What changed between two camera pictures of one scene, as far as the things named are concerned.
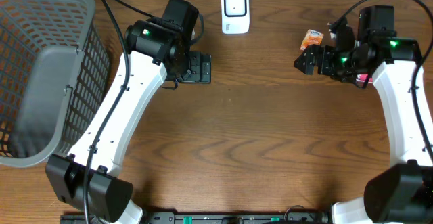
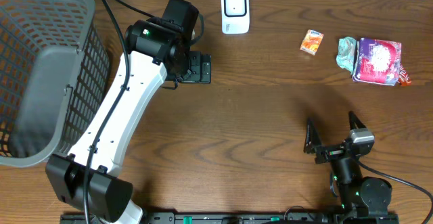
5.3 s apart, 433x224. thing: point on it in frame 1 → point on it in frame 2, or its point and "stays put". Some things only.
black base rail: x=204 y=218 stays put
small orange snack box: x=312 y=38 stays put
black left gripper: x=201 y=68 stays put
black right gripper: x=327 y=52 → x=313 y=144
